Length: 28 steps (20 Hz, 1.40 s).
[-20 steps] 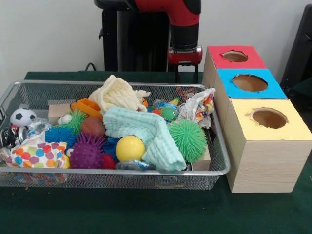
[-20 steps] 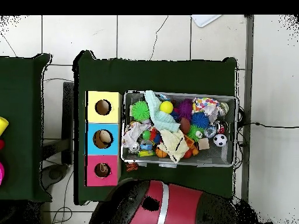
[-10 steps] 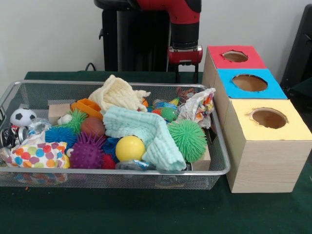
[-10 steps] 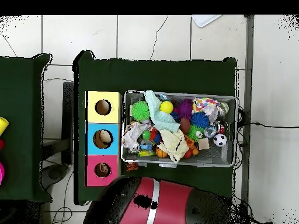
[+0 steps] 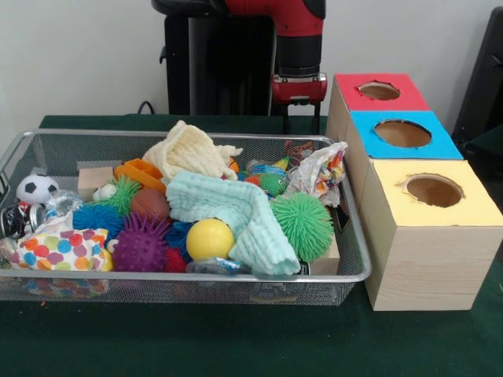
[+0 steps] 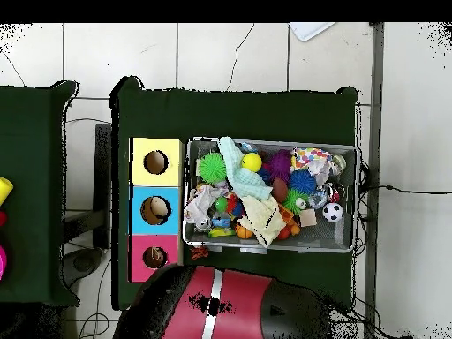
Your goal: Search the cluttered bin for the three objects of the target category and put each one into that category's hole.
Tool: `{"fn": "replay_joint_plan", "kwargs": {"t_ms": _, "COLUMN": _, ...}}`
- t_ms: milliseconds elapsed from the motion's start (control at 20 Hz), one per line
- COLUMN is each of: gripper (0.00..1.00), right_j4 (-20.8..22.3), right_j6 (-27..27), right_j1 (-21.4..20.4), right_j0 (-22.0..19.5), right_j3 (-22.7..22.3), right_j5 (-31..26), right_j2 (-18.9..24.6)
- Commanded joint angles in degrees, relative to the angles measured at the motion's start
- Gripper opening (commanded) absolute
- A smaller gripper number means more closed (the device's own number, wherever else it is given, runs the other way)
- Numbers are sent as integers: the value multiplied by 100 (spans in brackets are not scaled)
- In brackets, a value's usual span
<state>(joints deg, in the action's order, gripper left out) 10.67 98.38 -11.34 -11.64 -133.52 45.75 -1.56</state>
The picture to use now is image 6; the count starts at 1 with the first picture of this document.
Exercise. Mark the mint green waffle cloth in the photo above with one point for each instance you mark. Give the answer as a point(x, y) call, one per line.
point(249, 183)

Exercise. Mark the cream waffle cloth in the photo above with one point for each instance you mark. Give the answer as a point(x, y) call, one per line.
point(263, 219)

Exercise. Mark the tiger plush toy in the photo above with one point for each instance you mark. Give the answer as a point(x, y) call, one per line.
point(199, 252)

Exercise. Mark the multicoloured patterned cloth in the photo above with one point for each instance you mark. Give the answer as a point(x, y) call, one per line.
point(312, 157)

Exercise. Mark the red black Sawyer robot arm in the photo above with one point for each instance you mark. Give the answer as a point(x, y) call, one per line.
point(240, 307)

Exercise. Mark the clear mesh bin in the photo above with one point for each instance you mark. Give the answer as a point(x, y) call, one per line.
point(204, 148)

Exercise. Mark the wooden box with three holes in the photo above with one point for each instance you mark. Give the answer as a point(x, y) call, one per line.
point(155, 180)

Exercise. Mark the plain green spiky ball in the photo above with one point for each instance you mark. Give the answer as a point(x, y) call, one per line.
point(212, 168)

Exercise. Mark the smooth yellow ball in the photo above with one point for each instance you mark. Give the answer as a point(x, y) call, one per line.
point(251, 162)

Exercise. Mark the brown toy football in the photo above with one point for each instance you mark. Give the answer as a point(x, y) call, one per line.
point(279, 190)

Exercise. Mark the purple spiky toy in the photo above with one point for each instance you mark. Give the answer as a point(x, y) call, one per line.
point(280, 165)

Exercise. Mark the green spiky ball with eyes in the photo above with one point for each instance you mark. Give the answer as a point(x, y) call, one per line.
point(292, 201)

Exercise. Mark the plain blue spiky ball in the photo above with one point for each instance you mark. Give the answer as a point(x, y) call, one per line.
point(302, 182)

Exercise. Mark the dark green tablecloth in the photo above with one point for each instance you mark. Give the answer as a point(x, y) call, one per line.
point(247, 113)

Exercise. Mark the small soccer ball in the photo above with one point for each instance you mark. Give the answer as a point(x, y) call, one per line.
point(332, 212)

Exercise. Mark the grey round base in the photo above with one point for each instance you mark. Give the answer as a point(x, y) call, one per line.
point(83, 263)

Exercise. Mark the white flat board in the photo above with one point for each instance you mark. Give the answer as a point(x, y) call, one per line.
point(310, 30)

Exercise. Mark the yellow round disc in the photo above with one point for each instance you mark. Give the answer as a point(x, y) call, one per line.
point(5, 190)

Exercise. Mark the small red object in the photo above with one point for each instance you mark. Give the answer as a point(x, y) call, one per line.
point(2, 218)

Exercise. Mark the red round disc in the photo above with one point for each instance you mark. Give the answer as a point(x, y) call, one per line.
point(1, 261)

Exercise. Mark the grey metal rail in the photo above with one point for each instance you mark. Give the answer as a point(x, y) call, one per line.
point(376, 70)

